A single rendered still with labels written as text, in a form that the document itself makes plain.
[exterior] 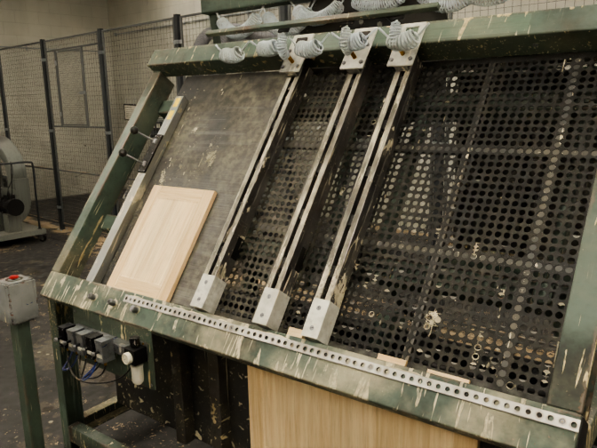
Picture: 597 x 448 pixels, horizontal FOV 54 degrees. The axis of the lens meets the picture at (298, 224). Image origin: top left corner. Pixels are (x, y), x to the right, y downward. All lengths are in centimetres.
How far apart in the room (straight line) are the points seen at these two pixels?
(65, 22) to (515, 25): 1021
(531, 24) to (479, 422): 123
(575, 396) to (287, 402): 108
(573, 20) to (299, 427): 164
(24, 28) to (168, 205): 904
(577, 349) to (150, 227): 171
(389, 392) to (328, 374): 20
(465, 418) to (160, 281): 130
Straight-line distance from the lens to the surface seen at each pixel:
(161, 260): 244
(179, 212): 250
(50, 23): 1163
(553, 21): 210
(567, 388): 158
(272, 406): 233
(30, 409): 291
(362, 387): 173
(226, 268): 217
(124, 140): 298
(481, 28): 216
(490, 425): 160
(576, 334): 162
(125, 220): 269
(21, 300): 270
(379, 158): 200
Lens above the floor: 163
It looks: 12 degrees down
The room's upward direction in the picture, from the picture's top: 1 degrees counter-clockwise
